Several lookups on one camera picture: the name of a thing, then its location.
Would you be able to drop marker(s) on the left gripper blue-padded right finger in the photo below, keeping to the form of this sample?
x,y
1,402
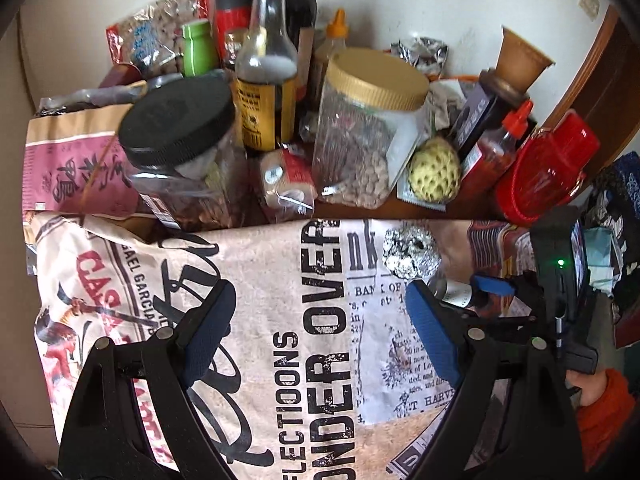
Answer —
x,y
422,307

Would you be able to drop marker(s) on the blue knitted cloth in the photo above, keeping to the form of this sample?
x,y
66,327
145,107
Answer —
x,y
620,182

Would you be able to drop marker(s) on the red sauce squeeze bottle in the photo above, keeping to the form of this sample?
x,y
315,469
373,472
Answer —
x,y
493,154

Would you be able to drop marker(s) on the black-lid plastic jar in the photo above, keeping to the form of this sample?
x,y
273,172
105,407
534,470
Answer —
x,y
184,154

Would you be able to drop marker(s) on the soy sauce glass bottle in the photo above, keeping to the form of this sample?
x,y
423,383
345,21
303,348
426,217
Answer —
x,y
266,71

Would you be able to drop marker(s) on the silver foil bag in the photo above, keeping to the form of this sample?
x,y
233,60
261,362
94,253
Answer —
x,y
427,55

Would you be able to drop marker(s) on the red thermos jug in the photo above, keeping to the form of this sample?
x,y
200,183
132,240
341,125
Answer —
x,y
548,170

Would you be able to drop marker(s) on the brown ceramic vase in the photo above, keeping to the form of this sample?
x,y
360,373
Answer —
x,y
518,66

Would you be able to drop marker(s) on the yellow-green custard apple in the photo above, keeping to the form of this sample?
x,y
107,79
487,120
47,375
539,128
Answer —
x,y
435,172

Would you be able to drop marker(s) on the pink paper bag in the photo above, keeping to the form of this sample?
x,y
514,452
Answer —
x,y
73,163

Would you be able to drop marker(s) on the dark wine bottle red cap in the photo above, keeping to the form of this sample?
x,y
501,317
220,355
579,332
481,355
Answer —
x,y
300,19

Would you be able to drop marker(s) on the crumpled foil ball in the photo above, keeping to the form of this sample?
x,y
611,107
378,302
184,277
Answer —
x,y
410,252

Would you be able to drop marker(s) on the light blue bag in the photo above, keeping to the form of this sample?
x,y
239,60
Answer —
x,y
604,258

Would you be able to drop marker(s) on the orange sleeve right forearm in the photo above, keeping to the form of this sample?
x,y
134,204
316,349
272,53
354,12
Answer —
x,y
609,431

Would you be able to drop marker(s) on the printed newspaper-pattern tablecloth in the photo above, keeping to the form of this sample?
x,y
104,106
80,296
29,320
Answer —
x,y
321,374

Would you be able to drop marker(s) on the right hand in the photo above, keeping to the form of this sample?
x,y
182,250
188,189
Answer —
x,y
592,386

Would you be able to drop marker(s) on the dark wooden door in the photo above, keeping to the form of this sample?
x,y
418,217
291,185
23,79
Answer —
x,y
605,92

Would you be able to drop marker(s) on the green small bottle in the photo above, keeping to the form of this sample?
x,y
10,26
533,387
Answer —
x,y
199,51

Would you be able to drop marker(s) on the red-black lidded can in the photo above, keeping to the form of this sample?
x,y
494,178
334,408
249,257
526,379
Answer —
x,y
231,20

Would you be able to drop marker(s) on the small dark labelled bottle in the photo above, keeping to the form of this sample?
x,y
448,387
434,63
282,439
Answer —
x,y
458,294

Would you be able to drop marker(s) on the gold-lid plastic jar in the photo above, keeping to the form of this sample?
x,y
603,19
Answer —
x,y
372,116

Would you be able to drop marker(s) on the red snack bag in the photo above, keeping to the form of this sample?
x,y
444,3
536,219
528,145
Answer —
x,y
151,38

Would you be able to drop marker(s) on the orange-cap squeeze bottle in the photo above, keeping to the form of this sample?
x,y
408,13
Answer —
x,y
337,32

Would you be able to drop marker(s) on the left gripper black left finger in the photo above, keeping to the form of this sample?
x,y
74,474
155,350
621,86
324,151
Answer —
x,y
200,332

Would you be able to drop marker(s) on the white wall switch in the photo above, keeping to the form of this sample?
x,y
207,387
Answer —
x,y
590,7

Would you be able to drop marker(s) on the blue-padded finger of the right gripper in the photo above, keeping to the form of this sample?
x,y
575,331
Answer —
x,y
520,286

